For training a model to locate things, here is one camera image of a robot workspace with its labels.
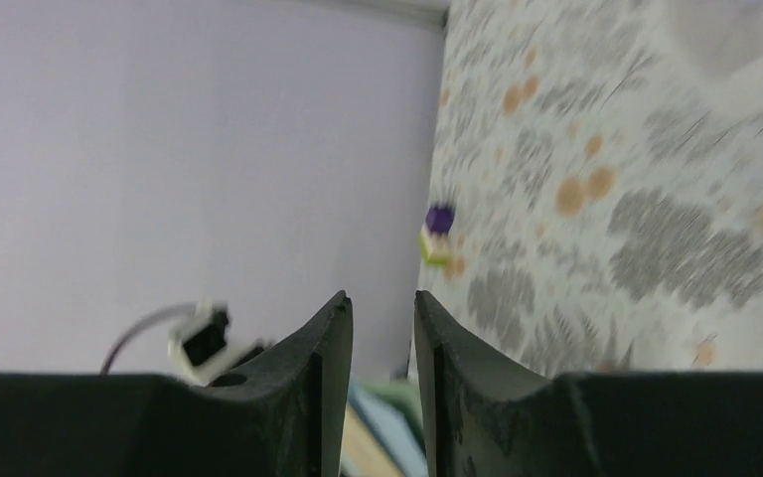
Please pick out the purple white green block stack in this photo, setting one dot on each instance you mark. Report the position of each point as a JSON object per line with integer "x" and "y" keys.
{"x": 434, "y": 241}

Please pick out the white two-compartment plastic bin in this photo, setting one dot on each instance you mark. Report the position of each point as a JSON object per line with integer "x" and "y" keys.
{"x": 721, "y": 43}

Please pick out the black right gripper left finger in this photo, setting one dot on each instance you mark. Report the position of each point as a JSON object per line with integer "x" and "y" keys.
{"x": 279, "y": 414}

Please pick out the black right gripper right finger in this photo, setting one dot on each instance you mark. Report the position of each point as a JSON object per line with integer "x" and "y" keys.
{"x": 486, "y": 415}

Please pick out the gold card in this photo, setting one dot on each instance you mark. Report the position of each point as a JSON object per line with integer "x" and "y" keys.
{"x": 361, "y": 454}

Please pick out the floral tablecloth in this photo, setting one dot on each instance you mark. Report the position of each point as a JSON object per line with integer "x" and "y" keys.
{"x": 606, "y": 217}

